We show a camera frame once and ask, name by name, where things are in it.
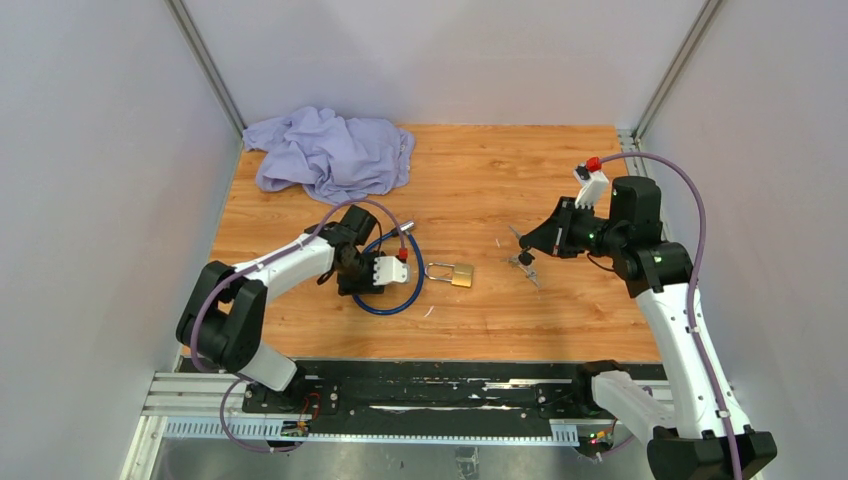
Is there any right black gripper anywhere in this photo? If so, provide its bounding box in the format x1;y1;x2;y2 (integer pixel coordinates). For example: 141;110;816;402
522;196;624;259

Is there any black head key pair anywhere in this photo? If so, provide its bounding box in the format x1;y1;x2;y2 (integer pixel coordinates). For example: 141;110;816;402
507;226;535;268

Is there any blue cable lock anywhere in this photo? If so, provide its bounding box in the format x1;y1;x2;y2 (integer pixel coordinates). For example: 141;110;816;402
351;220;426;317

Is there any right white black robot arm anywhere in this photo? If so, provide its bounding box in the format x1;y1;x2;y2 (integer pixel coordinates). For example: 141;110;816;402
516;176;777;479

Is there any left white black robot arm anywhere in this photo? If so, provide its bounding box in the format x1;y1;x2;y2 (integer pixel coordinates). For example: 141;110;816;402
175;206;384;413

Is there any silver key bunch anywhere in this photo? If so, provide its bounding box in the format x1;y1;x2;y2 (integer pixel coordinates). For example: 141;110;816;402
507;255;540;289

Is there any brass padlock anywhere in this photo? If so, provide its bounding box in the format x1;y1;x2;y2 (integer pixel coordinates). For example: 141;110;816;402
424;262;475;288

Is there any crumpled lavender cloth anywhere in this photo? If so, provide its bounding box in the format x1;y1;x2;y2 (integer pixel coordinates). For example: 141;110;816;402
242;106;416;205

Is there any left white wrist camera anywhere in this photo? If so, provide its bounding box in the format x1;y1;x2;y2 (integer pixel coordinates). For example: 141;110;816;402
372;254;410;286

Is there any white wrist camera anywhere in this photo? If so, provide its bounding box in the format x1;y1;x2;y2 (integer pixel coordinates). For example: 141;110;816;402
372;254;410;286
574;157;609;209

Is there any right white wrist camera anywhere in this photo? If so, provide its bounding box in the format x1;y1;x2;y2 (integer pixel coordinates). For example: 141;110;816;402
574;157;609;209

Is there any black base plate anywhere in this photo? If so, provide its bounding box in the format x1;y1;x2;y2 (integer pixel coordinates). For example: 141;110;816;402
221;357;670;442

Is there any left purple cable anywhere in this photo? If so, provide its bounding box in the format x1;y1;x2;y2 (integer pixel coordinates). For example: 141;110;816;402
190;198;407;455

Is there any purple cable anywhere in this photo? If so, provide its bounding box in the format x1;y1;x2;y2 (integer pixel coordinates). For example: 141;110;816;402
190;198;407;455
599;151;745;480

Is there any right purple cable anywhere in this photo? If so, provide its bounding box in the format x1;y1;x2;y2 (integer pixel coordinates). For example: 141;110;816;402
599;151;745;480

